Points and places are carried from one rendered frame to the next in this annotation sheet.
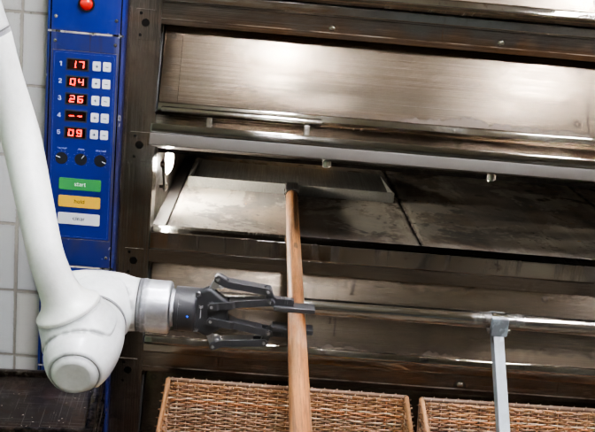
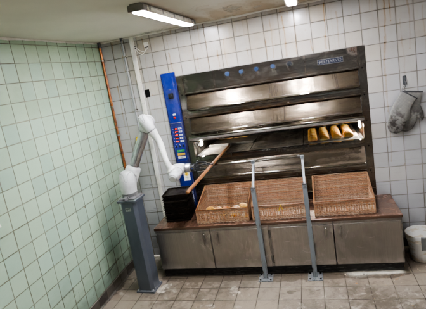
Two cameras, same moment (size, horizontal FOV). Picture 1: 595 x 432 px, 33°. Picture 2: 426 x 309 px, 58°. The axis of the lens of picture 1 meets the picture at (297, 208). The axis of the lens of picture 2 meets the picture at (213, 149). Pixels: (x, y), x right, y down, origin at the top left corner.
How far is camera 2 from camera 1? 224 cm
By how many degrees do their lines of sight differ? 17
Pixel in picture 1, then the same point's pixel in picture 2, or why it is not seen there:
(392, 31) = (231, 109)
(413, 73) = (237, 116)
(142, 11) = (185, 116)
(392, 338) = (246, 170)
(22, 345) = (177, 183)
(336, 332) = (235, 170)
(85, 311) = (172, 168)
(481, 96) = (251, 118)
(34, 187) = (162, 151)
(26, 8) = (165, 120)
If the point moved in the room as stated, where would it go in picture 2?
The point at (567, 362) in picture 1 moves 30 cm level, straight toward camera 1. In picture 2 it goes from (283, 168) to (272, 177)
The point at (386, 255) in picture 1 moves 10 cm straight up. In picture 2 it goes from (241, 153) to (239, 144)
